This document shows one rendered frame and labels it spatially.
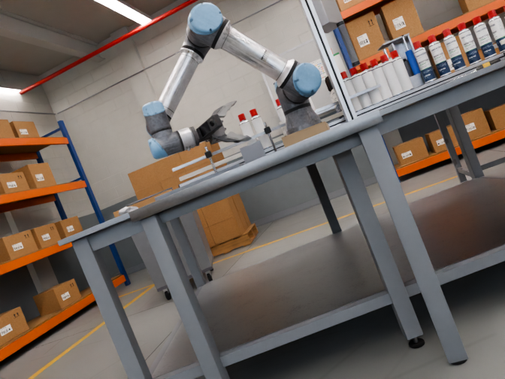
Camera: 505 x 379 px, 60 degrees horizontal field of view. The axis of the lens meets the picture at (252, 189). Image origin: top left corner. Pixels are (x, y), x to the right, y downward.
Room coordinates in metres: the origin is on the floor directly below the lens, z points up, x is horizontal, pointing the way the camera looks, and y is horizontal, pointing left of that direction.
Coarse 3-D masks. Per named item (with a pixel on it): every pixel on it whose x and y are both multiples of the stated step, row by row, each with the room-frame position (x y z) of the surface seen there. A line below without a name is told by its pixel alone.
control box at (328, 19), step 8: (312, 0) 1.97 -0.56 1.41; (320, 0) 1.95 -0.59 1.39; (328, 0) 2.02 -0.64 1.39; (320, 8) 1.96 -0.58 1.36; (328, 8) 1.99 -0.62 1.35; (336, 8) 2.06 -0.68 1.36; (320, 16) 1.97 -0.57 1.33; (328, 16) 1.96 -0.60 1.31; (336, 16) 2.03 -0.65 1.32; (328, 24) 1.99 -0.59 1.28; (328, 32) 2.13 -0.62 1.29
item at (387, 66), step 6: (384, 54) 2.10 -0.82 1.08; (384, 60) 2.10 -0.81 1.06; (384, 66) 2.10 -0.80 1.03; (390, 66) 2.09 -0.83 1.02; (384, 72) 2.11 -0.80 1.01; (390, 72) 2.09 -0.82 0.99; (390, 78) 2.10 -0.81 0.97; (396, 78) 2.10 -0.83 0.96; (390, 84) 2.11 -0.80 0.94; (396, 84) 2.09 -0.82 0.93; (396, 90) 2.10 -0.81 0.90; (402, 90) 2.10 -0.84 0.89
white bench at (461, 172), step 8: (440, 112) 3.66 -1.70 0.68; (440, 120) 3.67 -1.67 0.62; (440, 128) 3.67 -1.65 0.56; (448, 136) 3.66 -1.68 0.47; (448, 144) 3.67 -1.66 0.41; (456, 160) 3.67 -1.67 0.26; (496, 160) 3.32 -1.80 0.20; (504, 160) 3.31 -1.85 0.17; (456, 168) 3.67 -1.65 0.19; (464, 168) 3.48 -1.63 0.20; (464, 176) 3.66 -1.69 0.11
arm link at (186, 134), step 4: (188, 128) 1.55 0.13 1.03; (180, 132) 1.54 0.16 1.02; (184, 132) 1.54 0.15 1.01; (188, 132) 1.54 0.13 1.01; (184, 136) 1.53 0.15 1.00; (188, 136) 1.53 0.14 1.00; (192, 136) 1.54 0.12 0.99; (184, 140) 1.53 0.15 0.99; (188, 140) 1.53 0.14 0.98; (192, 140) 1.54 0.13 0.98; (184, 144) 1.54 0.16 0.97; (188, 144) 1.54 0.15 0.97; (192, 144) 1.55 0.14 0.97; (184, 148) 1.59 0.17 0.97; (188, 148) 1.56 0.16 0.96
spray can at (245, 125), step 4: (240, 116) 2.15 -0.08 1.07; (244, 116) 2.16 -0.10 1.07; (240, 120) 2.15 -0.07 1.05; (244, 120) 2.15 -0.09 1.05; (248, 120) 2.16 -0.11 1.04; (240, 124) 2.15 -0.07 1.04; (244, 124) 2.14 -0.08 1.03; (248, 124) 2.14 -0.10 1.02; (240, 128) 2.16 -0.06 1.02; (244, 128) 2.14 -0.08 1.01; (248, 128) 2.14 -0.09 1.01; (244, 132) 2.14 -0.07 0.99; (248, 132) 2.14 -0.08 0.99; (252, 132) 2.15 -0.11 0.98; (252, 140) 2.14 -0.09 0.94; (256, 140) 2.16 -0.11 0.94; (248, 144) 2.15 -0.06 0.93
